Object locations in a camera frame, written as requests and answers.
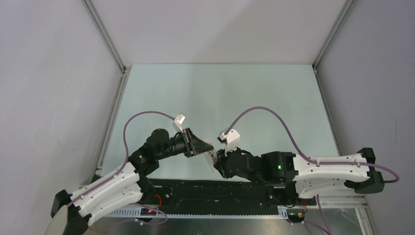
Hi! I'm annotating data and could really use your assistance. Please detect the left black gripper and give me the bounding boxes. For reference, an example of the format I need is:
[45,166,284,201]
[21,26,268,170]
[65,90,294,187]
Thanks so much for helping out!
[156,127,213,160]

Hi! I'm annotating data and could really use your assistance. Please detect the white remote control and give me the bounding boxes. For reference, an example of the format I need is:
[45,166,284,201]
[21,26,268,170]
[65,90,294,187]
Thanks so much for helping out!
[204,138,219,173]

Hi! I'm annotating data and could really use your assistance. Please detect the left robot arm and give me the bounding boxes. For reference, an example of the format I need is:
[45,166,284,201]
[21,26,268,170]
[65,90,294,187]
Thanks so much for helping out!
[45,128,214,235]

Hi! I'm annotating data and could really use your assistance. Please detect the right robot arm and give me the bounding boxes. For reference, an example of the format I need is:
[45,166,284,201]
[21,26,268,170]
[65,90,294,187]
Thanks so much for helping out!
[208,148,385,205]

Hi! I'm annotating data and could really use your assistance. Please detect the left electronics board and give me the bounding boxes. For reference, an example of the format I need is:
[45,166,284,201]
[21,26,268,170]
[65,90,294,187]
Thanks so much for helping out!
[139,208,158,216]

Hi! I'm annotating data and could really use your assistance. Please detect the electronics board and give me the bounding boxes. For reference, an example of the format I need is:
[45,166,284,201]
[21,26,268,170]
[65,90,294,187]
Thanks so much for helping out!
[139,208,158,216]
[287,212,307,224]

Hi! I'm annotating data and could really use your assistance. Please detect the right electronics board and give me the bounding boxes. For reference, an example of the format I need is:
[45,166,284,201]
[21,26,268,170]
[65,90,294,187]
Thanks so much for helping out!
[287,212,307,224]

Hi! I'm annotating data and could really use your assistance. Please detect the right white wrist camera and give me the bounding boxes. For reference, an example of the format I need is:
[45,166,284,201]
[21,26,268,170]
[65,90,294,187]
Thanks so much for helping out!
[217,129,240,155]

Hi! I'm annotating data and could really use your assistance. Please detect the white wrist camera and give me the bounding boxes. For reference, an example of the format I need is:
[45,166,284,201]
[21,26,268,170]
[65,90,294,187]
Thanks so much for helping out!
[173,113,186,132]
[217,129,240,155]

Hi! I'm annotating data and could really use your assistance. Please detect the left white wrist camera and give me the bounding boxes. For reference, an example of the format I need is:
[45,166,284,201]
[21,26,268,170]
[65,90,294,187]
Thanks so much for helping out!
[173,113,186,132]

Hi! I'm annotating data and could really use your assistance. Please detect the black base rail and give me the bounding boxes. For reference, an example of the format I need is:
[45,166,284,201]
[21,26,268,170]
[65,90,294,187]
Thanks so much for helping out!
[132,178,317,216]

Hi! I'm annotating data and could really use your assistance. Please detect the grey slotted cable duct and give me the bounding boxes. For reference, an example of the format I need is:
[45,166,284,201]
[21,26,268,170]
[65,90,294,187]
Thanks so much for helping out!
[105,207,287,219]

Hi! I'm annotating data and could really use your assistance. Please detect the left aluminium frame post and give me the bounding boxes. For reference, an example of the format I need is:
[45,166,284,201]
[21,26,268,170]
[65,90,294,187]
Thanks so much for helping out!
[81,0,127,73]

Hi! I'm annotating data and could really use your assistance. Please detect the aluminium frame post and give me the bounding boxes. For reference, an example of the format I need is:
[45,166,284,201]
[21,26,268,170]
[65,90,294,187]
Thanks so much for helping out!
[81,0,127,73]
[312,0,358,71]

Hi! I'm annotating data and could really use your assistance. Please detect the right aluminium frame post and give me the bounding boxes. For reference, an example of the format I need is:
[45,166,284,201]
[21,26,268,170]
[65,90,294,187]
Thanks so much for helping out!
[312,0,358,71]

